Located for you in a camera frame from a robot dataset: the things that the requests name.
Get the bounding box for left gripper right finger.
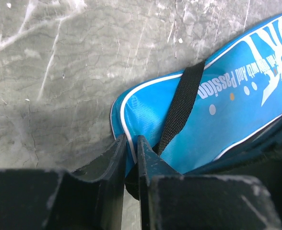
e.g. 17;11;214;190
137;136;282;230

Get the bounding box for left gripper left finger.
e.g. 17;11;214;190
0;135;127;230

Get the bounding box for blue sport racket bag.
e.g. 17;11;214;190
110;14;282;199

